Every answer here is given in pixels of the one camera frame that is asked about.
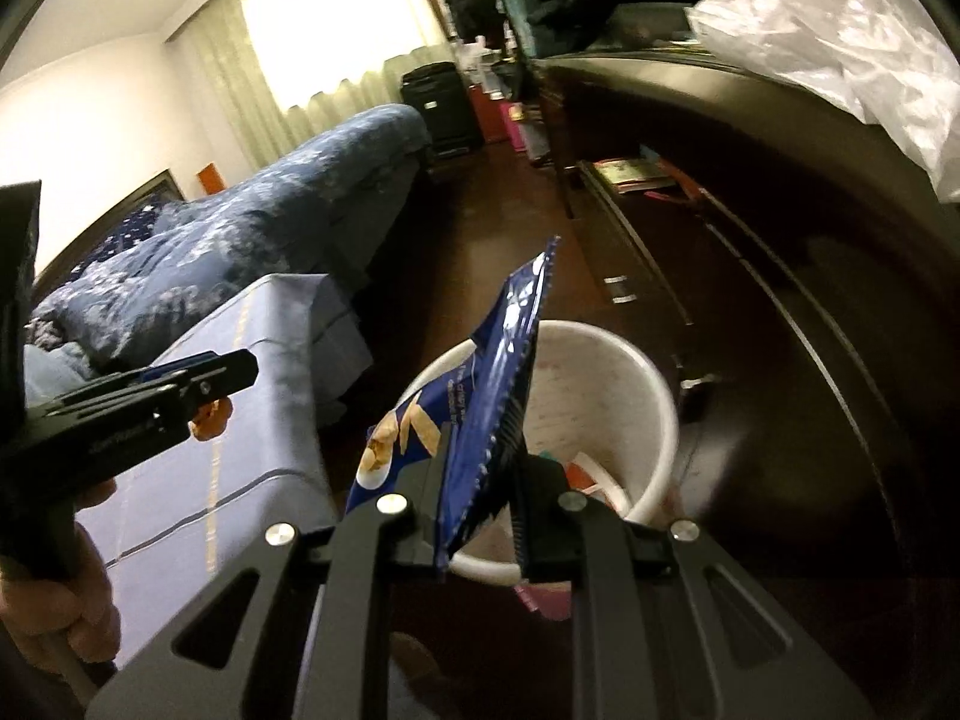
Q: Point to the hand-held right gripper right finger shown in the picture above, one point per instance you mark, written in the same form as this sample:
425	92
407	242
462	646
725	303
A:
544	525

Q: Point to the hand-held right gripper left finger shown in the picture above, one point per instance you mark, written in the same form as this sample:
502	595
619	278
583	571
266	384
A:
420	517

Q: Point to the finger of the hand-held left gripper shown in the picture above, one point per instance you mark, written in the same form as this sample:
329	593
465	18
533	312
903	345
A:
150	409
176	366

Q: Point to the small orange snack piece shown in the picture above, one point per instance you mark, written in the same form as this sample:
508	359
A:
211	420

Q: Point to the blue snack packet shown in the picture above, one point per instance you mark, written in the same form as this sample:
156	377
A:
487	390

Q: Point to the white waste bin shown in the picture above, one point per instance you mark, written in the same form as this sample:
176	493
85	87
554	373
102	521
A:
600	390

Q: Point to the person's left hand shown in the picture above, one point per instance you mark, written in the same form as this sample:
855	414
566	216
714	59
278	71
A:
82	607

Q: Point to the red and white wrapper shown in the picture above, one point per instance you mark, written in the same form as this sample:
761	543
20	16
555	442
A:
592	480

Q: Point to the grey-blue cloth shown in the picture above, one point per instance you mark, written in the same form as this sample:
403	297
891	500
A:
60	367

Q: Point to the pink paper piece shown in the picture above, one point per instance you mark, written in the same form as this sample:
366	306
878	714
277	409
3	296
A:
544	600

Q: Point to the lavender striped table cover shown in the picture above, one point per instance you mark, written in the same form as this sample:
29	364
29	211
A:
247	405

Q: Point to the dark wooden headboard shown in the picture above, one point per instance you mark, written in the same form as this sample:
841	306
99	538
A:
127	210

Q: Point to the blue floral quilt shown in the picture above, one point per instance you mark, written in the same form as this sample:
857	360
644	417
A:
247	225

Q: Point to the open dark wooden drawer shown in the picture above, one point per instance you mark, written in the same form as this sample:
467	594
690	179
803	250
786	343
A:
630	255

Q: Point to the pale green curtains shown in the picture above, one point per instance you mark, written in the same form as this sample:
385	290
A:
217	75

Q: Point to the dark wooden cabinet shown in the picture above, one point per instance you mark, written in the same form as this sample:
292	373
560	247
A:
810	330

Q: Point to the green book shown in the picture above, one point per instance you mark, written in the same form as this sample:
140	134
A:
630	172

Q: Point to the black suitcase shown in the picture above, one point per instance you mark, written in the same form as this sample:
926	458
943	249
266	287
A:
442	109

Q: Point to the pink bag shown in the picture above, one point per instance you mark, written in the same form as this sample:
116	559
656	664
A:
529	135

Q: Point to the red box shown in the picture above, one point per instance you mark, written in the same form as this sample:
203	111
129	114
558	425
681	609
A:
491	112

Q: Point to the white plastic bag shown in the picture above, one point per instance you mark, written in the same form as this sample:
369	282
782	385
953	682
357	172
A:
840	37

